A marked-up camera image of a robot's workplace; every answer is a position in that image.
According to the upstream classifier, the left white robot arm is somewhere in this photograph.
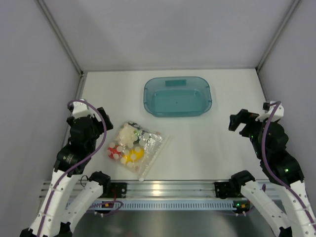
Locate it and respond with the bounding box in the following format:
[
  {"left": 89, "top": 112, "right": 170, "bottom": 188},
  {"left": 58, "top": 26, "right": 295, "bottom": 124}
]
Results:
[{"left": 20, "top": 103, "right": 113, "bottom": 237}]

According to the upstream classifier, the aluminium mounting rail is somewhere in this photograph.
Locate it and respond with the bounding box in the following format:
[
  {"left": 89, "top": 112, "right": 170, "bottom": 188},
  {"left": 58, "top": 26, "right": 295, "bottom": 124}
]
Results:
[{"left": 39, "top": 180, "right": 277, "bottom": 198}]

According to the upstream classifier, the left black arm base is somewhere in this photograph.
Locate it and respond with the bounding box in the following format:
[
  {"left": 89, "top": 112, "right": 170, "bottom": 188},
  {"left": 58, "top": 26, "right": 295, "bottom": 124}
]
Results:
[{"left": 100, "top": 182, "right": 127, "bottom": 199}]

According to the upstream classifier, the yellow fake food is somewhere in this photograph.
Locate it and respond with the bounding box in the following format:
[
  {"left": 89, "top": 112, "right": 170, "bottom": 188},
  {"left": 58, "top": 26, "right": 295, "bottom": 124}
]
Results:
[{"left": 121, "top": 147, "right": 144, "bottom": 164}]

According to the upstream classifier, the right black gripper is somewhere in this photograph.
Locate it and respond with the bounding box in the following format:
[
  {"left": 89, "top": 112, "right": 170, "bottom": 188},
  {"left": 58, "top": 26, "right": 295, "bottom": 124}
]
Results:
[{"left": 229, "top": 109, "right": 272, "bottom": 159}]

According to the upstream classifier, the white fake food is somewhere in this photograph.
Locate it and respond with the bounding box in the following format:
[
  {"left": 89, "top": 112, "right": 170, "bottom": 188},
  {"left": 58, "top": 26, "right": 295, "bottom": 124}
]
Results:
[{"left": 118, "top": 125, "right": 138, "bottom": 146}]

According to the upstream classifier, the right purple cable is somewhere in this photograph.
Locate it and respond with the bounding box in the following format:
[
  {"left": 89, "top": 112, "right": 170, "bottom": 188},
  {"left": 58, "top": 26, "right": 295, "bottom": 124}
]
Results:
[{"left": 261, "top": 101, "right": 314, "bottom": 225}]

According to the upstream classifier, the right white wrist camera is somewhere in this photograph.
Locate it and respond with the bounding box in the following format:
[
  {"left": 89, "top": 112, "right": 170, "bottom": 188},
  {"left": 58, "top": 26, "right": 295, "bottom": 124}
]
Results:
[{"left": 255, "top": 101, "right": 284, "bottom": 122}]

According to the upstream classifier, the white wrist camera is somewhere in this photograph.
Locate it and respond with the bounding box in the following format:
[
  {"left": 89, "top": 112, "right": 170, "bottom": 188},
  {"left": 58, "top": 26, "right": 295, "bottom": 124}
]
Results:
[
  {"left": 255, "top": 101, "right": 284, "bottom": 122},
  {"left": 68, "top": 99, "right": 93, "bottom": 119}
]

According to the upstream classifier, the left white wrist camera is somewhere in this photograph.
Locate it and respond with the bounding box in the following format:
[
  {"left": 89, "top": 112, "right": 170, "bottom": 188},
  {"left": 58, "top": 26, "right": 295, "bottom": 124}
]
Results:
[{"left": 68, "top": 99, "right": 93, "bottom": 119}]

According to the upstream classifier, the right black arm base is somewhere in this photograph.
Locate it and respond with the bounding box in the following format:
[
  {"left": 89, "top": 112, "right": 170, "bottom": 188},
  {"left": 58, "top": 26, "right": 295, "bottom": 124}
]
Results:
[{"left": 214, "top": 182, "right": 238, "bottom": 199}]

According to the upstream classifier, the clear dotted zip bag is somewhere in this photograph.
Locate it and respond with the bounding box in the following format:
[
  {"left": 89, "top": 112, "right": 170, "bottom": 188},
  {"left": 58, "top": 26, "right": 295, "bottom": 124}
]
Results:
[{"left": 106, "top": 121, "right": 169, "bottom": 182}]

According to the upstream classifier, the red fake food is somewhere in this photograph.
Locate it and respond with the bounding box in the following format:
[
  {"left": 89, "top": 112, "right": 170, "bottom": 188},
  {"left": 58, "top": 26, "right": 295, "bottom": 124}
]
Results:
[{"left": 107, "top": 146, "right": 123, "bottom": 160}]

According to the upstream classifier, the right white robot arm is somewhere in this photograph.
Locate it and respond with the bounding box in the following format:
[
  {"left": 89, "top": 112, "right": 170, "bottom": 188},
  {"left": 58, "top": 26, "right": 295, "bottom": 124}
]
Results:
[{"left": 228, "top": 109, "right": 316, "bottom": 237}]

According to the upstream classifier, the slotted cable duct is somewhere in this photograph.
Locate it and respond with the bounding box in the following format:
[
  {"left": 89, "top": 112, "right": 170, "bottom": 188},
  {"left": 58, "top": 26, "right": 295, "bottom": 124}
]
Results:
[{"left": 66, "top": 199, "right": 247, "bottom": 211}]

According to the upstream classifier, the teal plastic bin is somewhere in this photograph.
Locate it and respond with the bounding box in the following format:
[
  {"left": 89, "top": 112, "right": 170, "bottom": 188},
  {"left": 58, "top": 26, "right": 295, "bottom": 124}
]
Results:
[{"left": 143, "top": 76, "right": 212, "bottom": 118}]

